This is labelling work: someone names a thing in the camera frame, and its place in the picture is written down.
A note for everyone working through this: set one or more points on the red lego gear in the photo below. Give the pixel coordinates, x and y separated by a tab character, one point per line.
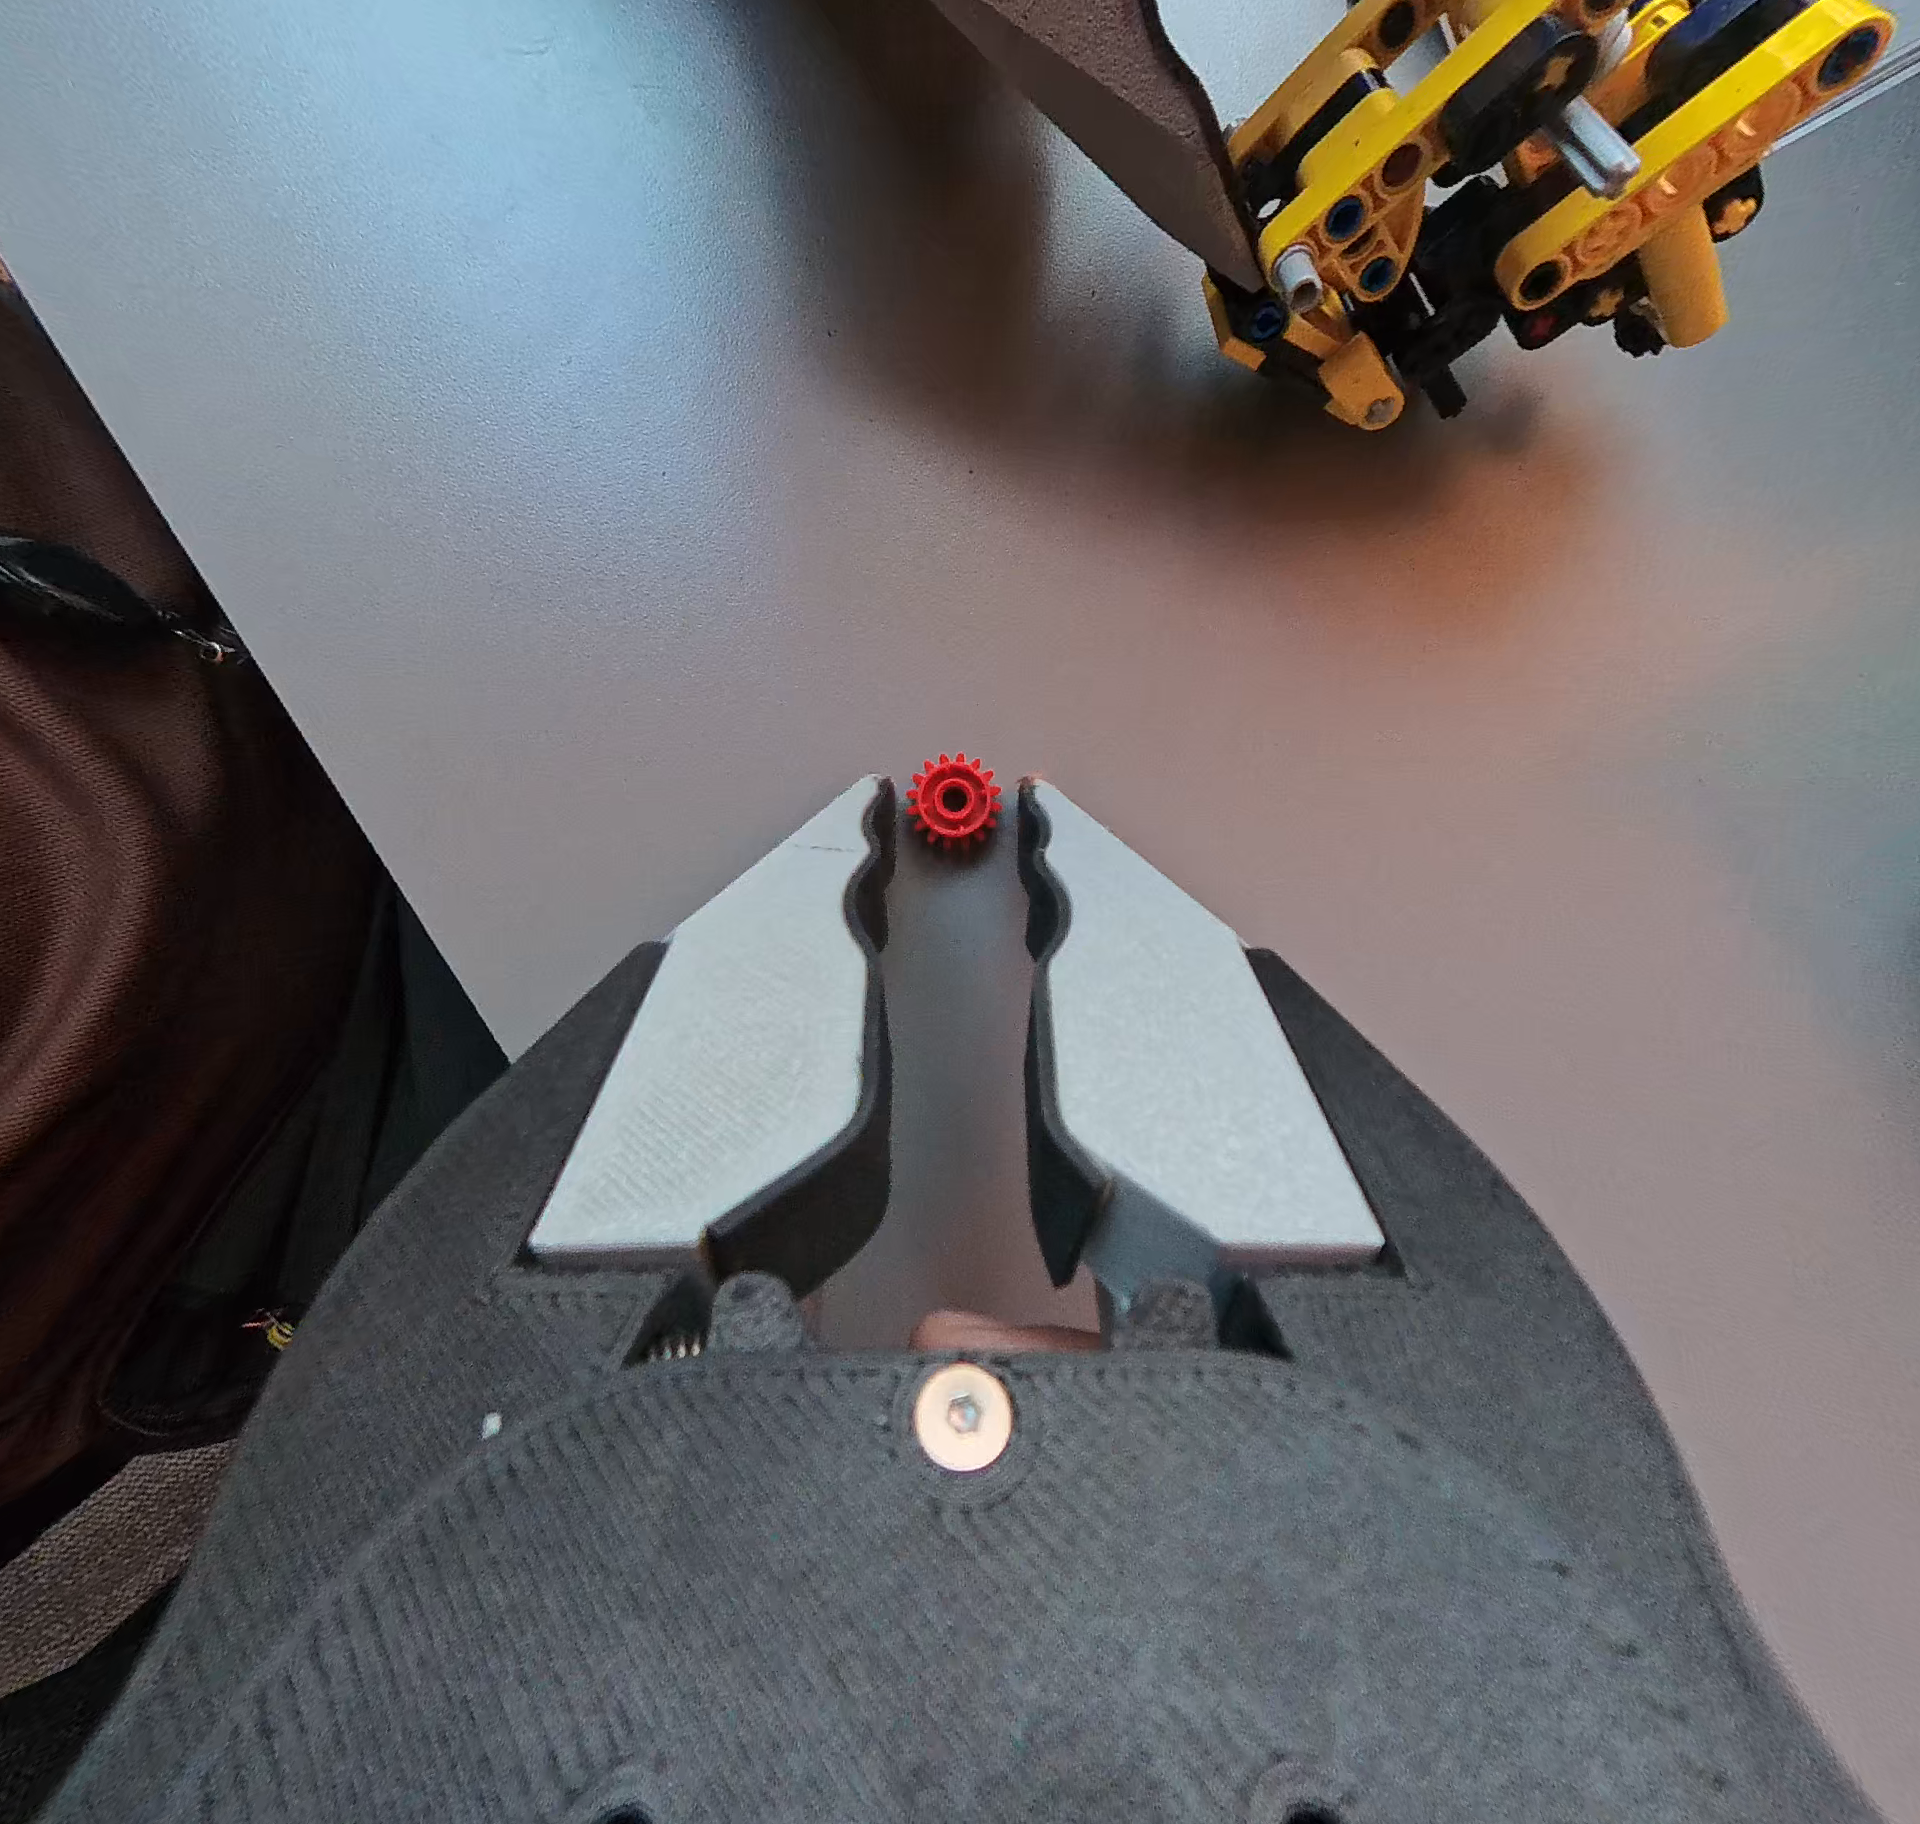
953	800

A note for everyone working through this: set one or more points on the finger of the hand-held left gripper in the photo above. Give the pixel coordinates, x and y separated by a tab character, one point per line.
1051	10

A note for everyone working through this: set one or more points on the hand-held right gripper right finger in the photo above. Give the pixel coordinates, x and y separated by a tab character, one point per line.
1185	1089

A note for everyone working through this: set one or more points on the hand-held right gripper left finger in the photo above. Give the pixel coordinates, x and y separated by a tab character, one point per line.
720	1089

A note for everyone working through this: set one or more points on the yellow lego bulldozer model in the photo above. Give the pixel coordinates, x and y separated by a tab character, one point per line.
1351	144

